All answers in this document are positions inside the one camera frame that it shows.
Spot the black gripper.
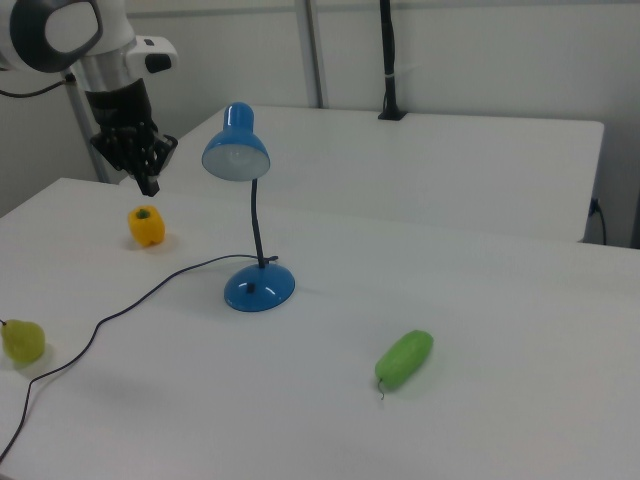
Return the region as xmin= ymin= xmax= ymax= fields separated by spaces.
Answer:
xmin=83 ymin=77 xmax=179 ymax=197

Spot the blue desk lamp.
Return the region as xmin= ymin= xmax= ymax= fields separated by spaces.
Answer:
xmin=201 ymin=101 xmax=296 ymax=314

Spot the yellow bell pepper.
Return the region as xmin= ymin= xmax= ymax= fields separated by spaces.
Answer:
xmin=127 ymin=206 xmax=166 ymax=248

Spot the green pear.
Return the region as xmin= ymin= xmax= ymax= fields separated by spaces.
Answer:
xmin=0 ymin=318 xmax=47 ymax=364

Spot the black clamped pole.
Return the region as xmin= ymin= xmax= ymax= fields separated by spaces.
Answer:
xmin=377 ymin=0 xmax=409 ymax=123

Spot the white side table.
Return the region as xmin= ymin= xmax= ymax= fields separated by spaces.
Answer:
xmin=118 ymin=104 xmax=606 ymax=245

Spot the green cucumber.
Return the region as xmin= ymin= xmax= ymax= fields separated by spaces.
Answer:
xmin=374 ymin=328 xmax=435 ymax=402

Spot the grey metal frame post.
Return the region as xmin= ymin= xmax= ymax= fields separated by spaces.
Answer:
xmin=63 ymin=73 xmax=121 ymax=185
xmin=293 ymin=0 xmax=329 ymax=109

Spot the black lamp power cable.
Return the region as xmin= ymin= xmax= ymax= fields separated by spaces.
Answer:
xmin=0 ymin=254 xmax=262 ymax=464

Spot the black wall plug cable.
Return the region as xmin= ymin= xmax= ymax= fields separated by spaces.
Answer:
xmin=590 ymin=197 xmax=609 ymax=246

